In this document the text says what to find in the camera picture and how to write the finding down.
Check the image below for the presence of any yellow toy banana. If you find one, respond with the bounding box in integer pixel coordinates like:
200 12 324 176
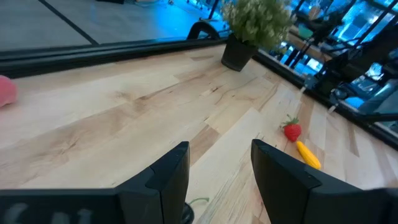
295 140 322 170

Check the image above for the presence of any red toy strawberry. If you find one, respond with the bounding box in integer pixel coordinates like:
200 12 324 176
280 114 302 143

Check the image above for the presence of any green potted plant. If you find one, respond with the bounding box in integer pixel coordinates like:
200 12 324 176
220 0 294 73

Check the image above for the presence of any pink toy fruit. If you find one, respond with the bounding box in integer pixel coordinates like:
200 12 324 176
0 75 18 108

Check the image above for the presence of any dark toy cherry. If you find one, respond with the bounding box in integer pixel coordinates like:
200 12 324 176
182 197 210 224

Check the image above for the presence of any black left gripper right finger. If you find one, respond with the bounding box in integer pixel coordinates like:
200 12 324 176
251 139 371 224

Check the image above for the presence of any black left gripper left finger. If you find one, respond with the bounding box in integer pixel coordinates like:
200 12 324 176
115 141 191 224

